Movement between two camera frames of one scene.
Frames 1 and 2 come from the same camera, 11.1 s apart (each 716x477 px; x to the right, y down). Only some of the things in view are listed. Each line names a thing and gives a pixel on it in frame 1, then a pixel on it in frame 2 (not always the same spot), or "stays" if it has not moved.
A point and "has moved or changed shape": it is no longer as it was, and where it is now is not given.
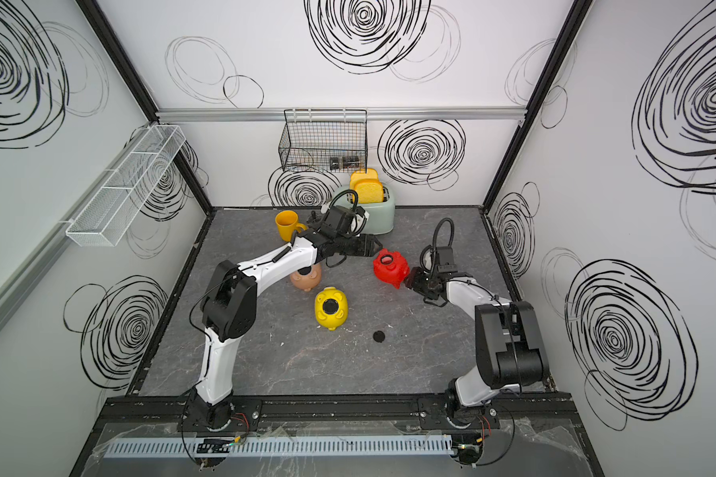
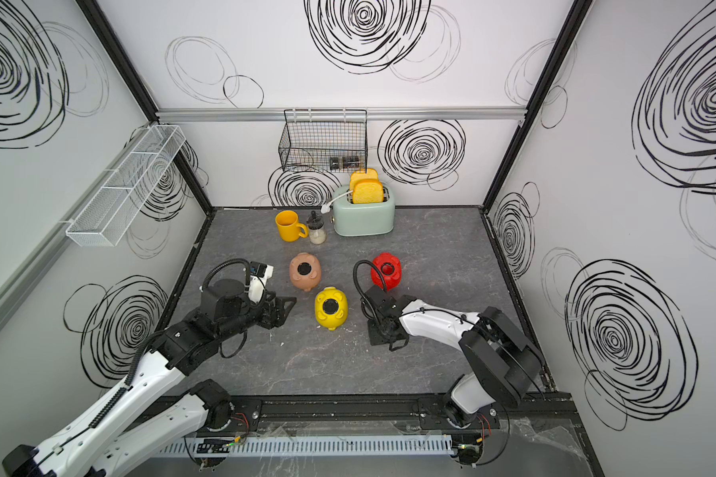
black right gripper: (414, 280) to (374, 338)
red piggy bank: (391, 266) has moved or changed shape
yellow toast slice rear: (358, 175) stays
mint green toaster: (381, 215) stays
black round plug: (330, 306) stays
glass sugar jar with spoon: (314, 221) stays
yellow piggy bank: (336, 319) stays
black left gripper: (366, 245) to (270, 320)
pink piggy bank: (307, 281) stays
